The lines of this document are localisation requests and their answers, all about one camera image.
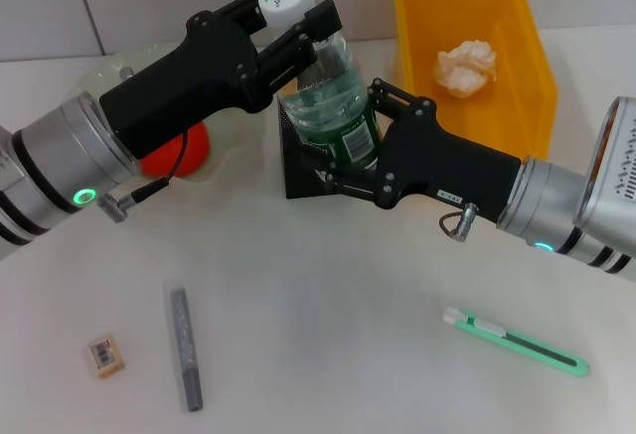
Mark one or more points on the green utility knife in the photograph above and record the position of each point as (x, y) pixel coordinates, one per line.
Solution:
(517, 342)

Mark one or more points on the yellow plastic bin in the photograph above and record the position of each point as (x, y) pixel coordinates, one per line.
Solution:
(517, 56)

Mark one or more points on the orange fruit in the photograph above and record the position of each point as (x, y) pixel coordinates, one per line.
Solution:
(194, 151)

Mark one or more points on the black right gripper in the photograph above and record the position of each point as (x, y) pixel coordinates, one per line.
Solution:
(437, 166)

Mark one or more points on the white paper ball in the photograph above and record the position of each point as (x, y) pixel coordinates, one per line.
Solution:
(467, 66)

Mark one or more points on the clear bottle with green label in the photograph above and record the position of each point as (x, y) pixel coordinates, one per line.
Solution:
(328, 101)

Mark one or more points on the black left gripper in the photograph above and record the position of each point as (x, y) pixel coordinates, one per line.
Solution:
(189, 81)

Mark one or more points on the black mesh pen holder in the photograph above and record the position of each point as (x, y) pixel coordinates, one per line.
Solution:
(298, 176)

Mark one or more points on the beige eraser with barcode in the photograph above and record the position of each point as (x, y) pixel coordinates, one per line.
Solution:
(104, 357)

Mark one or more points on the gray marker pen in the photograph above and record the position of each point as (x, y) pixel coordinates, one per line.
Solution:
(185, 344)

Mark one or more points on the pale green glass fruit plate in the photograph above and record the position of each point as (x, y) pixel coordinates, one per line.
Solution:
(233, 141)

